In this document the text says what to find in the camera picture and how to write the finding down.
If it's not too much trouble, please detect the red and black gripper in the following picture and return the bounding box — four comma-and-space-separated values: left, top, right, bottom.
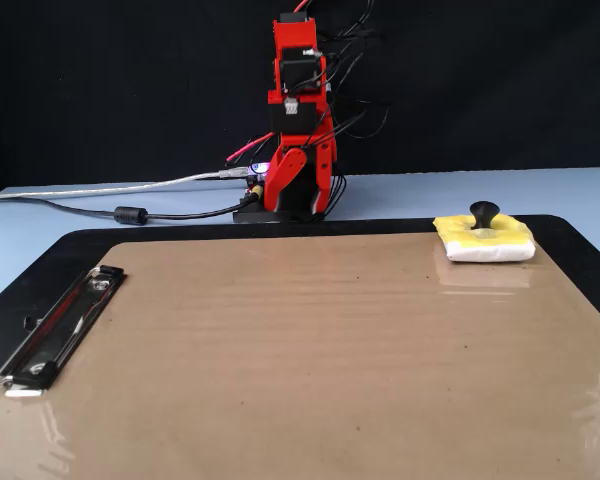
262, 88, 340, 215

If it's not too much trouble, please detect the yellow sponge with black knob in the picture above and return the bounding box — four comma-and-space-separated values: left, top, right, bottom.
432, 200, 537, 264

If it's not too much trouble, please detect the motor controller circuit board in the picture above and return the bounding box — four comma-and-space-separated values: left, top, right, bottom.
243, 159, 272, 201

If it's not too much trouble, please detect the black desk mat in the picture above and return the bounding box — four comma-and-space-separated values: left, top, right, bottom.
0, 214, 600, 406

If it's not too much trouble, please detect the brown clipboard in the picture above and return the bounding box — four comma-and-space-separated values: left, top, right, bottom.
0, 232, 600, 480

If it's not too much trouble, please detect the metal clipboard clip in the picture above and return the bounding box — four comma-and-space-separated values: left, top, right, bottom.
0, 264, 127, 399

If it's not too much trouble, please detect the pink red wire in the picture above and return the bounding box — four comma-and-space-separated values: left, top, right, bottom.
224, 130, 281, 166

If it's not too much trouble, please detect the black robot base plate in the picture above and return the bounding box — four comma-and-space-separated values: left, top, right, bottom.
232, 172, 347, 225

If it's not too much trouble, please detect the silver braided USB cable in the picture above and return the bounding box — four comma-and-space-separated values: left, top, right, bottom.
0, 167, 254, 202

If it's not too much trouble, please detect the black power cable with ferrite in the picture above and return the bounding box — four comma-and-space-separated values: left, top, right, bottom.
0, 194, 261, 227

